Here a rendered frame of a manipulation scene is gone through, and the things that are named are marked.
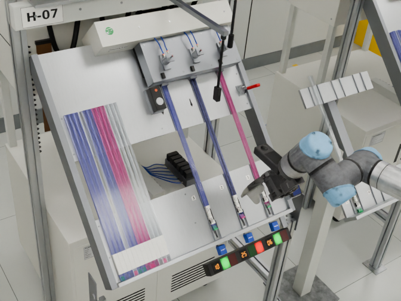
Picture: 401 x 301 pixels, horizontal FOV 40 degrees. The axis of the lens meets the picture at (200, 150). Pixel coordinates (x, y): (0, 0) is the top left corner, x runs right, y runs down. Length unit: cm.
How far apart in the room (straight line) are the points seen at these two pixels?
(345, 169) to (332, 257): 144
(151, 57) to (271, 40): 272
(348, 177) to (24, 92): 97
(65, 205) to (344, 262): 144
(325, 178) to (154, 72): 64
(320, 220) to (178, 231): 77
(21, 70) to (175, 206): 61
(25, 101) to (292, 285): 151
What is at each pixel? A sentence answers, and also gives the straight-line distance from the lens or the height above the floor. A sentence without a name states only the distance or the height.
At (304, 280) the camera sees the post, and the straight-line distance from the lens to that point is 255.
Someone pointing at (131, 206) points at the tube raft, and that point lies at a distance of 166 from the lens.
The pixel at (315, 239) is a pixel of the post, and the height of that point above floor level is 37.
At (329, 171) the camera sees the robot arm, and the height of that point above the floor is 114.
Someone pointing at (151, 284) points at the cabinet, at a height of 23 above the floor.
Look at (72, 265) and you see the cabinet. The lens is 198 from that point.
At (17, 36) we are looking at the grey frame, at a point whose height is 128.
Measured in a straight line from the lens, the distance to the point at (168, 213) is 171.
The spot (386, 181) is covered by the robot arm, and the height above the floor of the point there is 112.
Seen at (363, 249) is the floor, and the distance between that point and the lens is 296.
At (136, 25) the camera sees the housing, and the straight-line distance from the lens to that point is 174.
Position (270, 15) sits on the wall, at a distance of 429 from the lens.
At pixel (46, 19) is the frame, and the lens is 164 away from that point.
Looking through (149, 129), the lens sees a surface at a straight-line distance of 173.
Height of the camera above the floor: 197
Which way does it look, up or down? 36 degrees down
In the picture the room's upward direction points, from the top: 6 degrees clockwise
